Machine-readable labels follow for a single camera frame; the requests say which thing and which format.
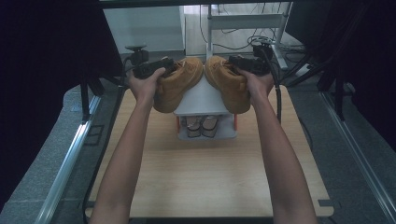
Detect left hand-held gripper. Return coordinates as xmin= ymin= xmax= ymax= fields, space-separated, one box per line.
xmin=124 ymin=45 xmax=176 ymax=80

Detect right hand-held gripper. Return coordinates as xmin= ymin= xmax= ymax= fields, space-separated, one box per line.
xmin=228 ymin=43 xmax=275 ymax=77

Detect tan suede boot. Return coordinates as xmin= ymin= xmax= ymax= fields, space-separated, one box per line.
xmin=152 ymin=56 xmax=205 ymax=114
xmin=204 ymin=55 xmax=252 ymax=115

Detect black silver block-heel sandal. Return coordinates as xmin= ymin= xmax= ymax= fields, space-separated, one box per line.
xmin=186 ymin=115 xmax=204 ymax=139
xmin=201 ymin=115 xmax=220 ymax=139

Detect person's left hand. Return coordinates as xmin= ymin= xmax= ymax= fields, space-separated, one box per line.
xmin=127 ymin=67 xmax=166 ymax=105

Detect person's right hand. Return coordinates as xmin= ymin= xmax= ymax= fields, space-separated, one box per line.
xmin=237 ymin=69 xmax=276 ymax=103

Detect white cabinet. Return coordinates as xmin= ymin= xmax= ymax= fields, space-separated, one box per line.
xmin=103 ymin=6 xmax=187 ymax=54

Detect white power strip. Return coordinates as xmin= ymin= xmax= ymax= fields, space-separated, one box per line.
xmin=294 ymin=63 xmax=311 ymax=77

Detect black metal stand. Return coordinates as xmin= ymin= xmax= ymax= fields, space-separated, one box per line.
xmin=274 ymin=52 xmax=358 ymax=121
xmin=78 ymin=68 xmax=132 ymax=124

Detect black curtain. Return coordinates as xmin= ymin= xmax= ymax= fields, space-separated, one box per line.
xmin=0 ymin=0 xmax=127 ymax=213
xmin=286 ymin=0 xmax=396 ymax=153

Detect black floor cables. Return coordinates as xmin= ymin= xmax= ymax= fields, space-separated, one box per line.
xmin=199 ymin=3 xmax=306 ymax=63

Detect white metal desk frame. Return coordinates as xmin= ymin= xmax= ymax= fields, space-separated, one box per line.
xmin=205 ymin=2 xmax=294 ymax=71

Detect right hand-held gripper black cable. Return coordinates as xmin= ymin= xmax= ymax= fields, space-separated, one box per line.
xmin=261 ymin=46 xmax=283 ymax=124

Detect aluminium rail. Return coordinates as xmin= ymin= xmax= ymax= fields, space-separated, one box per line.
xmin=34 ymin=94 xmax=103 ymax=224
xmin=320 ymin=91 xmax=396 ymax=223

